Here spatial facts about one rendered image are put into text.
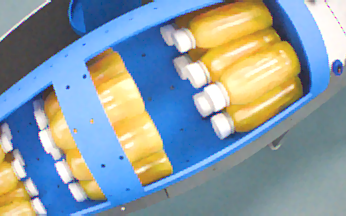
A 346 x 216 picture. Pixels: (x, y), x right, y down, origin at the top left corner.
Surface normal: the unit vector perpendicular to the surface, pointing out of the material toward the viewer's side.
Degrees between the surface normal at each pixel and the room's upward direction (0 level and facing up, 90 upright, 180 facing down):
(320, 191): 0
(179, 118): 12
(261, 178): 0
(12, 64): 0
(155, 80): 20
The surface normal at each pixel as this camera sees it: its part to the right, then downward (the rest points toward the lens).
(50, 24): 0.03, -0.25
